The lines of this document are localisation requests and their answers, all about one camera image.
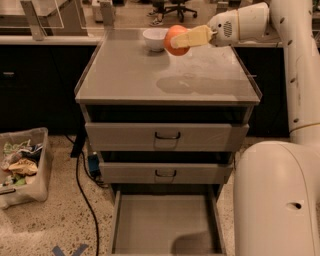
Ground orange fruit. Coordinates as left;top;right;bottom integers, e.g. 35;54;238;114
162;24;192;57

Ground black cable on left floor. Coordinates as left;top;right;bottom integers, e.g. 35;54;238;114
64;134;101;256

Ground blue power box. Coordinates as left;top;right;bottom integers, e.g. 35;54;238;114
87;153;100;177

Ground black office chair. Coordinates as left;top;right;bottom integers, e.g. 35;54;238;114
164;0;198;23

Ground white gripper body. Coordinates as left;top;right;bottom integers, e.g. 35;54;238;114
207;10;239;47

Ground middle grey drawer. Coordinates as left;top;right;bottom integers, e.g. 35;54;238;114
100;163;232;184

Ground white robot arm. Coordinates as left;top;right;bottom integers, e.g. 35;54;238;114
170;0;320;256

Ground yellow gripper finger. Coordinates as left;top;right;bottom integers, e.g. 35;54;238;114
170;25;214;49

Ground crumpled yellow snack bag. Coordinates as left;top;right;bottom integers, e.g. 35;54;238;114
9;158;38;176

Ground white ceramic bowl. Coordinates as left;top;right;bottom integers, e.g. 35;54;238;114
143;28;167;52

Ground top grey drawer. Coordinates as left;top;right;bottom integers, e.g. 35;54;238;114
85;122;249;152

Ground bottom grey drawer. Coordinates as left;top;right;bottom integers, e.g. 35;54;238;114
108;191;227;256

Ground grey drawer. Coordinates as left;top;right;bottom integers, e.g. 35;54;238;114
85;122;249;152
100;163;232;184
108;191;227;256

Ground clear plastic storage bin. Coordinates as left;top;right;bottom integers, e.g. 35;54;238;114
0;127;53;209

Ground grey metal drawer cabinet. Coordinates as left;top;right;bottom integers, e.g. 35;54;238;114
74;27;263;201

